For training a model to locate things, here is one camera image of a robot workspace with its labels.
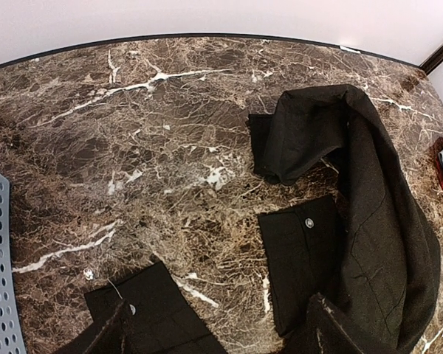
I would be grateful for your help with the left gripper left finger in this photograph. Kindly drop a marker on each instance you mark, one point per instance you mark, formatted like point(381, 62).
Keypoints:
point(106, 335)

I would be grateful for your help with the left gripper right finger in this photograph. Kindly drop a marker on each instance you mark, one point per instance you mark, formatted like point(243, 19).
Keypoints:
point(328, 330)

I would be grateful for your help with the black long sleeve shirt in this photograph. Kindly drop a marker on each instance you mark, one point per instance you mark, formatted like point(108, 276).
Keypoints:
point(363, 243)

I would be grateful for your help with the white tape piece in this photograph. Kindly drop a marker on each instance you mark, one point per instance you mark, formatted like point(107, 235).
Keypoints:
point(346, 49)

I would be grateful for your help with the right black frame post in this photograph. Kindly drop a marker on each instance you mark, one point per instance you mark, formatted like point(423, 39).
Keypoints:
point(433, 61)

